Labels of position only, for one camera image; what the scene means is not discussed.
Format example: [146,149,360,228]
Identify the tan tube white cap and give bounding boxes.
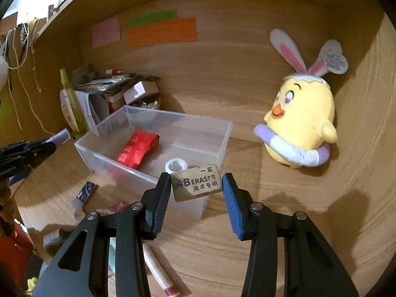
[71,198,86,224]

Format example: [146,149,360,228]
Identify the dark blue small packet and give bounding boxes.
[76,182,97,204]

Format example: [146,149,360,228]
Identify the white cream tube red cap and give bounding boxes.
[142,242,181,297]

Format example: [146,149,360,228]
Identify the beige 4B eraser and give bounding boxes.
[171,164,223,202]

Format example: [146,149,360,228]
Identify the red foil packet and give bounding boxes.
[116,129,160,169]

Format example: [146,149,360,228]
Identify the white tape roll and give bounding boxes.
[164,158,189,174]

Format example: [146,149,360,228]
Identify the yellow spray bottle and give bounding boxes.
[60,68,88,135]

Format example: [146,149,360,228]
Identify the stack of papers and boxes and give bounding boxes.
[60,71,160,133]

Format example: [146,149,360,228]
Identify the clear plastic storage bin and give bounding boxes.
[74,104,234,220]

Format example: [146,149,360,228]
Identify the red white marker pen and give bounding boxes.
[105,69,124,75]

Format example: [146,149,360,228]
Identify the yellow chick plush toy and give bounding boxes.
[254,29,348,168]

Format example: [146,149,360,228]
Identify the small white cardboard box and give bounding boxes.
[123,80,159,105]

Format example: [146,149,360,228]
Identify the pink sticky note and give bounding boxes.
[91,16,121,48]

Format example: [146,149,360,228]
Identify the green sticky note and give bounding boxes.
[129,9,177,27]

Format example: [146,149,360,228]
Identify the orange sticky note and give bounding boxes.
[127,18,198,48]

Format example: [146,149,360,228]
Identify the white hanging cord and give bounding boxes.
[2,21,56,136]

